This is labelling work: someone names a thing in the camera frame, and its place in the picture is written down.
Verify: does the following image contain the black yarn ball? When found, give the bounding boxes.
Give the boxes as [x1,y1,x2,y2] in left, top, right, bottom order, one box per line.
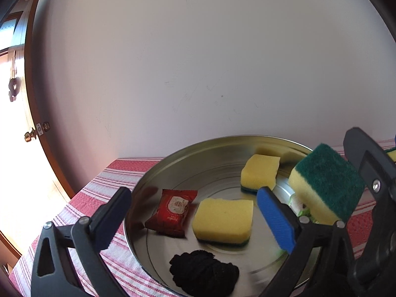
[169,249,241,297]

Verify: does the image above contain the round metal cookie tin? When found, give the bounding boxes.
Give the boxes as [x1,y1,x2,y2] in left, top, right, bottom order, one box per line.
[123,134,328,297]

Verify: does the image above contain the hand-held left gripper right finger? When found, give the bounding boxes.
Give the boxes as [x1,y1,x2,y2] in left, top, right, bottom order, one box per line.
[257,186,358,297]

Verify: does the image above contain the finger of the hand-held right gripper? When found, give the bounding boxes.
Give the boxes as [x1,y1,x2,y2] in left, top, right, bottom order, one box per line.
[343,127,396,205]

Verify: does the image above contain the red striped tablecloth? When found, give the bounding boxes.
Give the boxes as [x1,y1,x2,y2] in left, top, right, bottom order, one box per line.
[9,138,396,297]

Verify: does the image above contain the brown wooden door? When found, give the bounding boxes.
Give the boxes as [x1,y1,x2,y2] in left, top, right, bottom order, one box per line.
[0,0,78,268]

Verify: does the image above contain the white green snack packet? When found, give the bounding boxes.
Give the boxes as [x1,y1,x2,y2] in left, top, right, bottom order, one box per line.
[289,193,320,224]

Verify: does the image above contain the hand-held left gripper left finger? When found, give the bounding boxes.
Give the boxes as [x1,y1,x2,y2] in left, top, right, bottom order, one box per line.
[30,186,132,297]

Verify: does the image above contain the hanging door ornament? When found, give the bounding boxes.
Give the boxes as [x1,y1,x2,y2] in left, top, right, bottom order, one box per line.
[7,49,22,103]

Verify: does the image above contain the red snack packet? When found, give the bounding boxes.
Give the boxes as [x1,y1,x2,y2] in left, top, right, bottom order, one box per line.
[144,188,198,239]

